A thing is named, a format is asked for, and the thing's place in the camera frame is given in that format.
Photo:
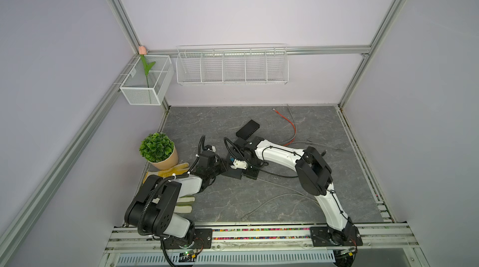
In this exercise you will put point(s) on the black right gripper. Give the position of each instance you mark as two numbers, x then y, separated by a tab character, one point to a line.
251	175

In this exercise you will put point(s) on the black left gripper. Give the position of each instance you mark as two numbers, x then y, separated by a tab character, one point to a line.
222	165

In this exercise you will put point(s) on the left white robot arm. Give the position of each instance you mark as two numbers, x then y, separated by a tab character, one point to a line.
152	209

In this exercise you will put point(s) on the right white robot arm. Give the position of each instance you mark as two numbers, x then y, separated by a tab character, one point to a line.
314	175

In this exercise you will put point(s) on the beige plant pot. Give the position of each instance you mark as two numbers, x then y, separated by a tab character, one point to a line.
168	163

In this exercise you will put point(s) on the green artificial plant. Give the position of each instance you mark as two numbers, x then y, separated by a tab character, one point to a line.
156	147

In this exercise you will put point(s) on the white mesh square basket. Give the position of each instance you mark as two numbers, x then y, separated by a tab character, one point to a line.
135	89

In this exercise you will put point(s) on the pink artificial tulip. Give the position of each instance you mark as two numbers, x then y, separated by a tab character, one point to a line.
147	66

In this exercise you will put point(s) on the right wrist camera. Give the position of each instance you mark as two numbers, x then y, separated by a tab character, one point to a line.
236	164

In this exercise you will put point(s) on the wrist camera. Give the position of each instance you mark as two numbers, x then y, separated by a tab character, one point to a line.
236	164
210	148

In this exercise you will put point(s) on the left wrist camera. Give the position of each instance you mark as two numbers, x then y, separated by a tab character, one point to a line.
210	148

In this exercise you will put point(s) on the small ribbed black switch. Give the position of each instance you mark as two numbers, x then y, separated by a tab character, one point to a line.
248	129

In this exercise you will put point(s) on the white wire long basket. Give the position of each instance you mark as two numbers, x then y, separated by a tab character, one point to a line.
241	64

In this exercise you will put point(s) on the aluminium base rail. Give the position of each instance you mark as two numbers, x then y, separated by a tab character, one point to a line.
269	245

